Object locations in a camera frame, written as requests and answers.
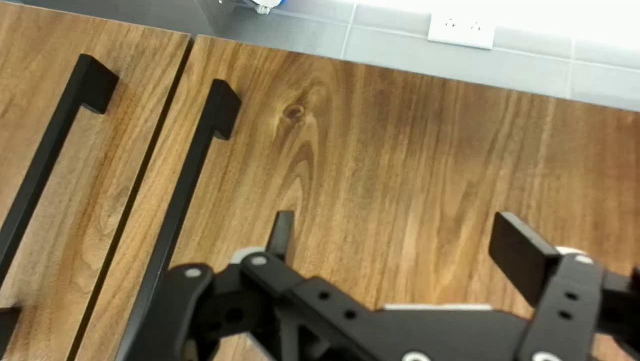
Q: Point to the wooden cabinet door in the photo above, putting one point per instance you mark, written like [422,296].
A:
[36,53]
[393,182]

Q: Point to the white wall outlet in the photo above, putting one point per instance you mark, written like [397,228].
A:
[463,31]

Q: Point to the black door handle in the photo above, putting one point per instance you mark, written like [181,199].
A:
[217,121]
[50,154]

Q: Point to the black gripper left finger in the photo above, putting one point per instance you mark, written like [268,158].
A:
[192,310]

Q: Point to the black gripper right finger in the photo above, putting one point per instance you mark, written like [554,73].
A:
[573,296]

